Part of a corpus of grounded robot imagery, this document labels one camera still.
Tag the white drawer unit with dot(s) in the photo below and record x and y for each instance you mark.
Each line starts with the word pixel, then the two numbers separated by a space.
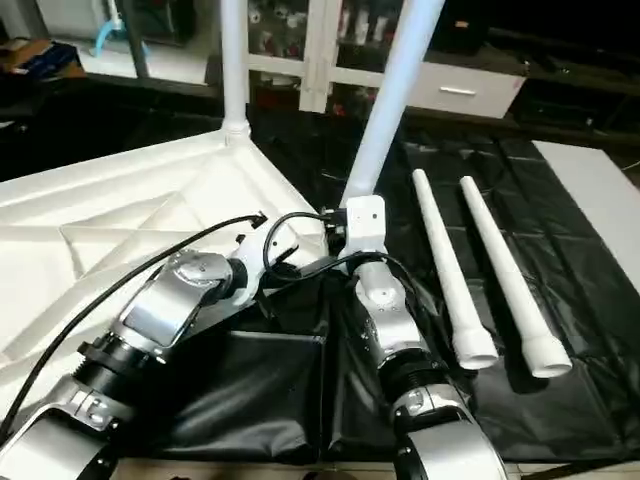
pixel 460 92

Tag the white plastic table top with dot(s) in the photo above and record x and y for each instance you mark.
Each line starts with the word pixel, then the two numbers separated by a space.
pixel 110 220

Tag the black work mat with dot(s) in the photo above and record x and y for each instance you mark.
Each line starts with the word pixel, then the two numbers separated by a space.
pixel 270 400

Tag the grey metal pole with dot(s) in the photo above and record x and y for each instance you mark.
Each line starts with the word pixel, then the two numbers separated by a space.
pixel 134 40

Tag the white glass door cabinet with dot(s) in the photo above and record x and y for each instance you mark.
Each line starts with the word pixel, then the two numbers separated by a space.
pixel 310 50

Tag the white flat panel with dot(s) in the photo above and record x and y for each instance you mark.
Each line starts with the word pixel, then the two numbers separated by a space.
pixel 590 190

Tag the white plastic table leg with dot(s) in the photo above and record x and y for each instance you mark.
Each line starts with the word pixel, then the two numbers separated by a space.
pixel 395 100
pixel 450 270
pixel 234 65
pixel 510 280

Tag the blue flat box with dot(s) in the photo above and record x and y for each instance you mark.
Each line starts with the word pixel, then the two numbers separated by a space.
pixel 45 60

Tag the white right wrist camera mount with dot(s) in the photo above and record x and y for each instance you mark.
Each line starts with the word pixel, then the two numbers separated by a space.
pixel 364 225

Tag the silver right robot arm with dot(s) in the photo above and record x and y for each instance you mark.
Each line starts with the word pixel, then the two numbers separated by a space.
pixel 400 340

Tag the light blue plastic item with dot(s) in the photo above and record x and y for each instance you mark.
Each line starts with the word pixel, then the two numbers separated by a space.
pixel 108 35

